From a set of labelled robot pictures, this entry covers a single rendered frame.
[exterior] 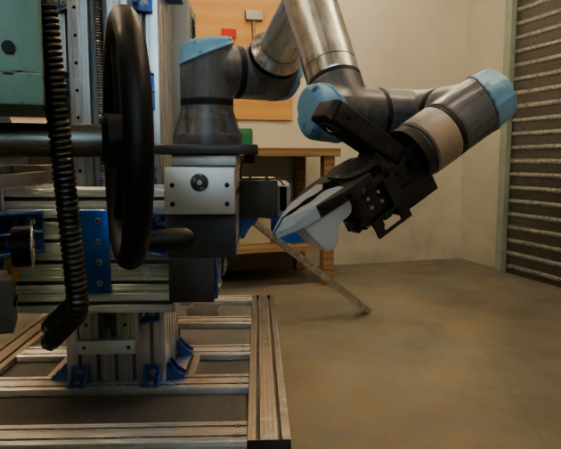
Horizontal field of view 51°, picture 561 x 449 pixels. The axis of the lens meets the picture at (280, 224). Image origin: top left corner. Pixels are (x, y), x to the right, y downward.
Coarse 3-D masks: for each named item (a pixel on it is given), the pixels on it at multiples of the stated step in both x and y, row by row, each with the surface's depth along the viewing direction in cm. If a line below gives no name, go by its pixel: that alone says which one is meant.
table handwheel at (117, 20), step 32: (128, 32) 55; (128, 64) 54; (128, 96) 53; (0, 128) 61; (32, 128) 62; (96, 128) 64; (128, 128) 53; (128, 160) 53; (128, 192) 54; (128, 224) 56; (128, 256) 60
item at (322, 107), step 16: (320, 112) 67; (336, 112) 65; (352, 112) 66; (336, 128) 66; (352, 128) 66; (368, 128) 67; (352, 144) 70; (368, 144) 68; (384, 144) 69; (400, 144) 70
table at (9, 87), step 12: (0, 72) 54; (12, 72) 54; (24, 72) 55; (0, 84) 54; (12, 84) 54; (24, 84) 55; (36, 84) 55; (0, 96) 54; (12, 96) 54; (24, 96) 55; (36, 96) 55; (0, 108) 58; (12, 108) 58; (24, 108) 58; (36, 108) 58
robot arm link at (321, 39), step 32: (288, 0) 85; (320, 0) 82; (320, 32) 80; (320, 64) 79; (352, 64) 79; (320, 96) 74; (352, 96) 76; (384, 96) 78; (320, 128) 75; (384, 128) 79
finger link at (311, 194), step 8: (320, 184) 70; (312, 192) 69; (320, 192) 68; (296, 200) 69; (304, 200) 68; (288, 208) 68; (296, 208) 67; (280, 216) 67; (272, 232) 66; (296, 232) 69; (304, 232) 69; (304, 240) 70; (312, 240) 70
